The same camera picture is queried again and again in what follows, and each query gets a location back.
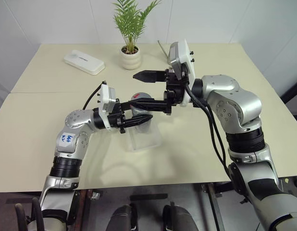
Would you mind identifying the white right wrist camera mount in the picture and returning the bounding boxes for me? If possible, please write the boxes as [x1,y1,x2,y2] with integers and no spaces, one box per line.
[168,38,197,107]

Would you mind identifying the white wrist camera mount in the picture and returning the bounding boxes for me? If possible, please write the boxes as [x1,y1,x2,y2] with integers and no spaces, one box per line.
[168,38,197,107]
[97,81,118,132]

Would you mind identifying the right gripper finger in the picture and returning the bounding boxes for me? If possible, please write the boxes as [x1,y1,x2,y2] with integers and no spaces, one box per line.
[133,69,167,84]
[132,97,173,115]

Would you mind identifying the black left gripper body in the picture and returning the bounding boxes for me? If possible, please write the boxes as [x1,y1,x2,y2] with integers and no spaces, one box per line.
[107,98,127,135]

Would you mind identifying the white ribbed plant pot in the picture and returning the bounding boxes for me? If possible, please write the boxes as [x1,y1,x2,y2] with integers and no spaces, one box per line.
[119,45,142,71]

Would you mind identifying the black hose loop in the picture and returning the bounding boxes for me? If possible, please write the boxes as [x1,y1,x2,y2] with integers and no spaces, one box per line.
[14,203,27,231]
[30,197,45,231]

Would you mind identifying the white flat case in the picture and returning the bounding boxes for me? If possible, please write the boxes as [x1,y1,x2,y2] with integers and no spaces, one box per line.
[63,49,106,76]

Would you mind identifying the thin metal rod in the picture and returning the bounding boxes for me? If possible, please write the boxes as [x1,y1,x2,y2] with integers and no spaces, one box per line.
[157,40,169,60]

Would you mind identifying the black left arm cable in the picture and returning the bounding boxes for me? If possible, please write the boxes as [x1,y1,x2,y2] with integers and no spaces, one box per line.
[82,82,105,110]

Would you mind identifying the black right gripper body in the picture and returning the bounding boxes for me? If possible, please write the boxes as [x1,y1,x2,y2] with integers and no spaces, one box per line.
[163,68,190,116]

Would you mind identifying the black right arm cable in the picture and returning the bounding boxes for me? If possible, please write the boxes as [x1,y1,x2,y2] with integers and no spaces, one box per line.
[184,83,234,180]

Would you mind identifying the grey jar lid red mark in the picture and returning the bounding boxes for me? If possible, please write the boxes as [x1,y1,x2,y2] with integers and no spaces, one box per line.
[130,92,153,103]

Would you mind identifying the clear plastic box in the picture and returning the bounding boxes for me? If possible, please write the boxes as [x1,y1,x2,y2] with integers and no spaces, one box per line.
[125,118,163,152]

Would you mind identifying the green palm plant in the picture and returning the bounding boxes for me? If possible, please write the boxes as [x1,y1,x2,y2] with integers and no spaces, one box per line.
[110,0,162,52]

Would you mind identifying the dark rounded shape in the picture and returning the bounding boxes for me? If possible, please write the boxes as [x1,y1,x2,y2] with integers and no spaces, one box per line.
[111,204,138,231]
[162,204,200,231]

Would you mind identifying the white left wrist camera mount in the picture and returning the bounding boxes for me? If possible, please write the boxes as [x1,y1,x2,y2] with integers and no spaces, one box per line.
[97,81,118,132]

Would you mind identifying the grey jar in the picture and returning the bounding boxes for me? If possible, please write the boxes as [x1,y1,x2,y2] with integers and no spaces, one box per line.
[131,100,153,135]

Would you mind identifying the white label blue writing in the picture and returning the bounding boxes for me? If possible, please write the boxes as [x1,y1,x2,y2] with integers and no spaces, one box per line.
[60,131,76,148]

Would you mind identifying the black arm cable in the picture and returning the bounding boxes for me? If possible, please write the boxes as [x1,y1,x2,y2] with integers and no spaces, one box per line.
[184,83,234,180]
[82,82,105,110]

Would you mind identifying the black metal table frame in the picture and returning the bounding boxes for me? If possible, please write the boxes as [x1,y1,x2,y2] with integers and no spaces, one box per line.
[198,182,227,231]

